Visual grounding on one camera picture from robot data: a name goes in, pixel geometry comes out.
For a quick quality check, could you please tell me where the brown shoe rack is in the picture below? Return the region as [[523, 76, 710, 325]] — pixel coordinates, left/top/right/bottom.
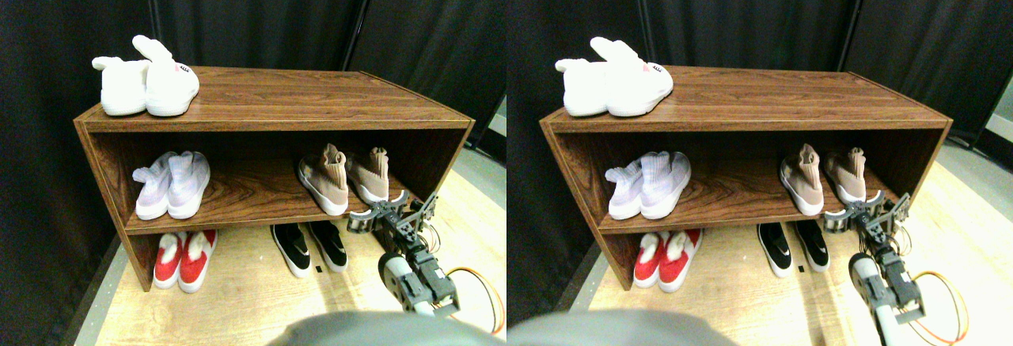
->
[[74, 65, 476, 293], [539, 65, 954, 291]]

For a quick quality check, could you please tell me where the orange wire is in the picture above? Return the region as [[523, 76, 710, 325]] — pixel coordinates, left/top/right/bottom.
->
[[443, 267, 507, 336], [910, 271, 969, 345]]

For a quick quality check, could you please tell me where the lilac shoe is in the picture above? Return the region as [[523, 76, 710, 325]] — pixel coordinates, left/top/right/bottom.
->
[[167, 151, 211, 220], [605, 156, 650, 221], [132, 153, 177, 221], [639, 151, 692, 220]]

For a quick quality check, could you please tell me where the white shoe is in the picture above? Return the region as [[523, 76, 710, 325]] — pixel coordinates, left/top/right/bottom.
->
[[92, 55, 151, 116], [132, 35, 200, 117], [590, 37, 674, 117], [555, 59, 614, 117]]

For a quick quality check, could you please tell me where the black shoe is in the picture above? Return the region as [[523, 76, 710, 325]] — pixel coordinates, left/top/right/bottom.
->
[[757, 223, 794, 278], [794, 220, 831, 273], [271, 224, 313, 279], [307, 221, 349, 274]]

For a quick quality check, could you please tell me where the beige shoe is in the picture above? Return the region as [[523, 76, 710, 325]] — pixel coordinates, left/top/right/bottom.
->
[[348, 147, 396, 207], [298, 144, 350, 217], [780, 144, 825, 217], [823, 147, 868, 205]]

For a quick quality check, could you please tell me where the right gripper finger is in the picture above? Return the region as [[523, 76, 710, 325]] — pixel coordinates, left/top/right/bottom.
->
[[347, 203, 393, 234], [823, 203, 866, 234], [861, 190, 888, 220], [388, 190, 413, 220]]

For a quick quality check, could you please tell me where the red shoe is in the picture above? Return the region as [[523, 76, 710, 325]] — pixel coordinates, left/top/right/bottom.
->
[[154, 232, 188, 289], [658, 230, 703, 294], [633, 232, 670, 289], [178, 230, 218, 294]]

